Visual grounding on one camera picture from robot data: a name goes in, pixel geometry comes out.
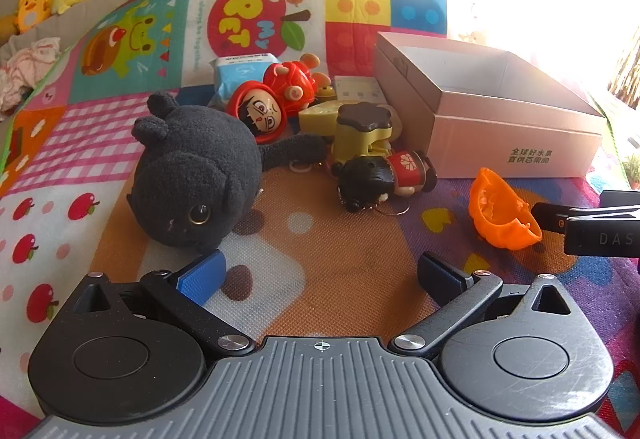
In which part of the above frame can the pink cardboard box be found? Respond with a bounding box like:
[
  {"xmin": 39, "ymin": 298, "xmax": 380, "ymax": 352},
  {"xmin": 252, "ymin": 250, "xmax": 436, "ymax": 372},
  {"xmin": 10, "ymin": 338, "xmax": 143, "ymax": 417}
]
[{"xmin": 374, "ymin": 31, "xmax": 607, "ymax": 180}]

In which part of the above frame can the red plastic animal figure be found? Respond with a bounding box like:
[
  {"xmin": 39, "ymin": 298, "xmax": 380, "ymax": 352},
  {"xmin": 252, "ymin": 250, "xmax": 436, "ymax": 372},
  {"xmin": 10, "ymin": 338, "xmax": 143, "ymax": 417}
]
[{"xmin": 262, "ymin": 53, "xmax": 323, "ymax": 112}]

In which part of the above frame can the pink and white cloth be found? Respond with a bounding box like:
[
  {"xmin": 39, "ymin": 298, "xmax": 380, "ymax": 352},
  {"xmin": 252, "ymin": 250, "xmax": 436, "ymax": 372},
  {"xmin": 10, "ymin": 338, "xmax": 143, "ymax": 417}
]
[{"xmin": 0, "ymin": 36, "xmax": 63, "ymax": 116}]

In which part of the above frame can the black-headed red doll keychain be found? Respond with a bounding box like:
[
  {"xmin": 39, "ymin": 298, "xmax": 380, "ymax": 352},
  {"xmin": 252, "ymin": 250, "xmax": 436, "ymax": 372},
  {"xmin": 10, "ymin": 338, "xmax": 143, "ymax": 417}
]
[{"xmin": 334, "ymin": 150, "xmax": 440, "ymax": 217}]

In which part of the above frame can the small potted plant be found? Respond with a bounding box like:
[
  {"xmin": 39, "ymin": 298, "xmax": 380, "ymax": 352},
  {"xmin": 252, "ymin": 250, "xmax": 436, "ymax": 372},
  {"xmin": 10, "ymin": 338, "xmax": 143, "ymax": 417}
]
[{"xmin": 616, "ymin": 154, "xmax": 640, "ymax": 192}]

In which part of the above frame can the white small box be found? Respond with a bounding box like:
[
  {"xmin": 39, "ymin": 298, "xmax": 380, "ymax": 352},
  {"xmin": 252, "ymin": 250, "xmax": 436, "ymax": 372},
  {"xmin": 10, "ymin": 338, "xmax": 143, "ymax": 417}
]
[{"xmin": 334, "ymin": 75, "xmax": 386, "ymax": 106}]

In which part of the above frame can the yellow toy brown flower top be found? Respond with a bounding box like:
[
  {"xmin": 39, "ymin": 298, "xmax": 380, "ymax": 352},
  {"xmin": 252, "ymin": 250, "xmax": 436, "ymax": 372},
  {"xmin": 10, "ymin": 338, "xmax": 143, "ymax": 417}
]
[{"xmin": 327, "ymin": 102, "xmax": 396, "ymax": 167}]

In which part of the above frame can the colourful cartoon play mat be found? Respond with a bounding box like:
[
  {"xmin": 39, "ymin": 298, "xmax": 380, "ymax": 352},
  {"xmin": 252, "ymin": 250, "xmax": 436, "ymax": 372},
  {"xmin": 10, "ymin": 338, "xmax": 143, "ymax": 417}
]
[{"xmin": 0, "ymin": 0, "xmax": 640, "ymax": 439}]

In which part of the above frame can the yellow cheese wedge toy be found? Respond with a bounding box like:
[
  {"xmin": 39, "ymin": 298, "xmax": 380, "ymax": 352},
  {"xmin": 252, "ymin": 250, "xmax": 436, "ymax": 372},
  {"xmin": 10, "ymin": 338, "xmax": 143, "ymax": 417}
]
[{"xmin": 299, "ymin": 100, "xmax": 348, "ymax": 137}]

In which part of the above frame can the yellow tiger plush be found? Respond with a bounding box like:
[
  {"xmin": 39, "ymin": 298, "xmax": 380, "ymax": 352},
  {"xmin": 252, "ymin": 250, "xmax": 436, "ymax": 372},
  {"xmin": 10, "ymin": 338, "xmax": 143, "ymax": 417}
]
[{"xmin": 0, "ymin": 0, "xmax": 57, "ymax": 40}]

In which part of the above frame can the blue tissue pack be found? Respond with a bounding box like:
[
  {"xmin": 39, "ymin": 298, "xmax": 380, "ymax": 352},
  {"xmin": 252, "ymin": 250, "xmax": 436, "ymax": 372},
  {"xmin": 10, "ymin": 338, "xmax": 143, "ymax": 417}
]
[{"xmin": 209, "ymin": 53, "xmax": 278, "ymax": 107}]

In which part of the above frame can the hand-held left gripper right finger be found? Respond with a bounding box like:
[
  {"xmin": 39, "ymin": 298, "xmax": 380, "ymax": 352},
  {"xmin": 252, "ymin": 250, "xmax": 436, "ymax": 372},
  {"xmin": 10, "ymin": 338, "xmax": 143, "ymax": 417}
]
[{"xmin": 390, "ymin": 251, "xmax": 576, "ymax": 361}]

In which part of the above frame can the orange pumpkin shell toy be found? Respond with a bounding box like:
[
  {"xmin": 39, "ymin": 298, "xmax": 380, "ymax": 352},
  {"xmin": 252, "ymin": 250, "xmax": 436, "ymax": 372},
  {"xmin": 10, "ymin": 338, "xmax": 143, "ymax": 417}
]
[{"xmin": 468, "ymin": 167, "xmax": 542, "ymax": 251}]

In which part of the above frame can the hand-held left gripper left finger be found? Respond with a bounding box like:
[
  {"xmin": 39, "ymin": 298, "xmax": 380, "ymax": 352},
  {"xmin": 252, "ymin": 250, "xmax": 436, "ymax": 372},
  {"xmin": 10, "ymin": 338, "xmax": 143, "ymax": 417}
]
[{"xmin": 55, "ymin": 249, "xmax": 256, "ymax": 361}]

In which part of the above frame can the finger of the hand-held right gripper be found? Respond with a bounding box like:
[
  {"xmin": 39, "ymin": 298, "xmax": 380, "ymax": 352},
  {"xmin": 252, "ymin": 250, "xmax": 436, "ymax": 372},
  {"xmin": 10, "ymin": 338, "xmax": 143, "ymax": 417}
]
[
  {"xmin": 532, "ymin": 191, "xmax": 640, "ymax": 235},
  {"xmin": 564, "ymin": 213, "xmax": 640, "ymax": 256}
]

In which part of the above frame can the black plush cat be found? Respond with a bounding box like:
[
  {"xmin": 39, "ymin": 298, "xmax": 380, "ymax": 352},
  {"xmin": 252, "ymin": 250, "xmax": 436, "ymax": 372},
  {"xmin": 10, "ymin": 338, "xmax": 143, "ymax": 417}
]
[{"xmin": 125, "ymin": 91, "xmax": 328, "ymax": 255}]

